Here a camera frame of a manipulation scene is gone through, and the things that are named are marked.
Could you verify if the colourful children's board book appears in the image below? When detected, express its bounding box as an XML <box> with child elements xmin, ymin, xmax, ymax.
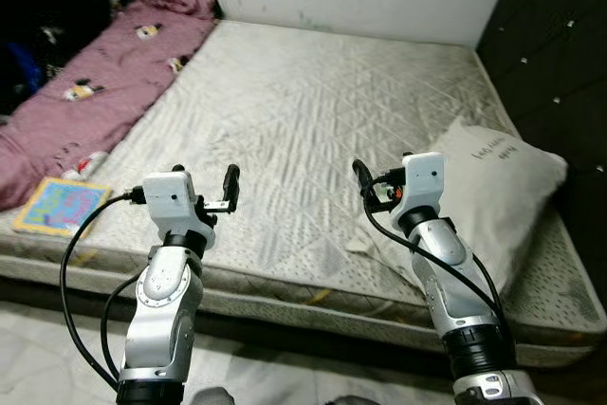
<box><xmin>12</xmin><ymin>175</ymin><xmax>113</xmax><ymax>238</ymax></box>

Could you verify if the grey quilted mattress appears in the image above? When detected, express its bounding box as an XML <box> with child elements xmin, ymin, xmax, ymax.
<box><xmin>0</xmin><ymin>18</ymin><xmax>607</xmax><ymax>368</ymax></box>

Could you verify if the purple cartoon print blanket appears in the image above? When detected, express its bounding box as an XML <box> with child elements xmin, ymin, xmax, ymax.
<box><xmin>0</xmin><ymin>0</ymin><xmax>224</xmax><ymax>212</ymax></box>

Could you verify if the silver left robot leg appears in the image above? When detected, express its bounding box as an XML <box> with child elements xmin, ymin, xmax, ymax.
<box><xmin>190</xmin><ymin>386</ymin><xmax>234</xmax><ymax>405</ymax></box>

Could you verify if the black tufted headboard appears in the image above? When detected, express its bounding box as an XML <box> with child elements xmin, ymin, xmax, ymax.
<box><xmin>474</xmin><ymin>0</ymin><xmax>607</xmax><ymax>264</ymax></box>

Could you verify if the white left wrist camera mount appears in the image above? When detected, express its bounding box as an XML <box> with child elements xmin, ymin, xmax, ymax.
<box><xmin>140</xmin><ymin>168</ymin><xmax>217</xmax><ymax>235</ymax></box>

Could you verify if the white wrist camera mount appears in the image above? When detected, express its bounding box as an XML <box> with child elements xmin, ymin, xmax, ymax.
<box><xmin>140</xmin><ymin>168</ymin><xmax>217</xmax><ymax>235</ymax></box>
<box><xmin>387</xmin><ymin>151</ymin><xmax>447</xmax><ymax>226</ymax></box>

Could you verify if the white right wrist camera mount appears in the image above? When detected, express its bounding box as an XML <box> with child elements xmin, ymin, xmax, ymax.
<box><xmin>387</xmin><ymin>151</ymin><xmax>447</xmax><ymax>226</ymax></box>

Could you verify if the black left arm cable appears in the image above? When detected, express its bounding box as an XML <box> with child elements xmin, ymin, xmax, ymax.
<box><xmin>59</xmin><ymin>192</ymin><xmax>143</xmax><ymax>392</ymax></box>

